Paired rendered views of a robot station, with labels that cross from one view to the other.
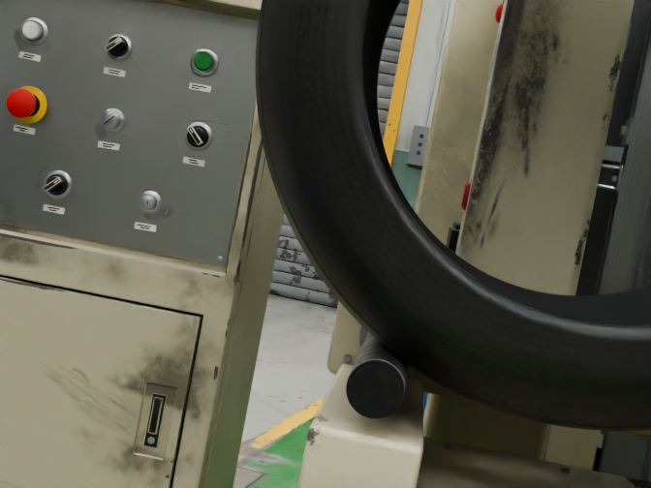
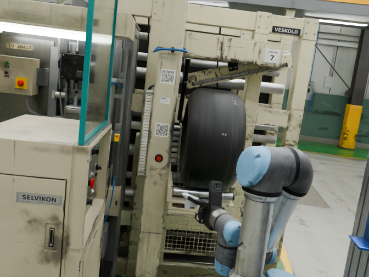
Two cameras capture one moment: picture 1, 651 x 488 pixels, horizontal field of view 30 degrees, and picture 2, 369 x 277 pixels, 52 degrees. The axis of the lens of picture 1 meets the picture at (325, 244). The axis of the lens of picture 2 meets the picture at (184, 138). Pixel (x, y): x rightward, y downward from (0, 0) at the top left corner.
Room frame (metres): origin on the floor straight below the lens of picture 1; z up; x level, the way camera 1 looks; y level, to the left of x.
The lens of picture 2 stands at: (1.52, 1.91, 1.55)
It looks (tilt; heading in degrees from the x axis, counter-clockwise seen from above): 10 degrees down; 262
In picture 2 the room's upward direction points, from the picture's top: 7 degrees clockwise
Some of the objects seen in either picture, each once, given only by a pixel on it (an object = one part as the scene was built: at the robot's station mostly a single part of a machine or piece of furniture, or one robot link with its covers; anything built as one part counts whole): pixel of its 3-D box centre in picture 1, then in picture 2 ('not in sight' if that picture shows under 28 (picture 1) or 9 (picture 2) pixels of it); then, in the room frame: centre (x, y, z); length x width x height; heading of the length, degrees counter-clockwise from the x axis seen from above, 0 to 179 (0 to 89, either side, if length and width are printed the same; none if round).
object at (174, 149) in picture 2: not in sight; (165, 144); (1.27, -0.61, 1.05); 0.20 x 0.15 x 0.30; 176
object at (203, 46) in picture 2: not in sight; (230, 50); (0.93, -0.50, 1.71); 0.61 x 0.25 x 0.15; 176
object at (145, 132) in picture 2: not in sight; (146, 132); (1.42, -0.19, 1.19); 0.05 x 0.04 x 0.48; 86
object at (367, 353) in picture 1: (383, 359); (202, 193); (1.09, -0.07, 0.90); 0.35 x 0.05 x 0.05; 176
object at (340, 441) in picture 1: (369, 429); (200, 204); (1.09, -0.07, 0.84); 0.36 x 0.09 x 0.06; 176
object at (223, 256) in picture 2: not in sight; (230, 256); (1.13, 0.73, 0.94); 0.11 x 0.08 x 0.11; 13
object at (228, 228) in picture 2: not in sight; (230, 230); (1.15, 0.73, 1.04); 0.11 x 0.08 x 0.09; 103
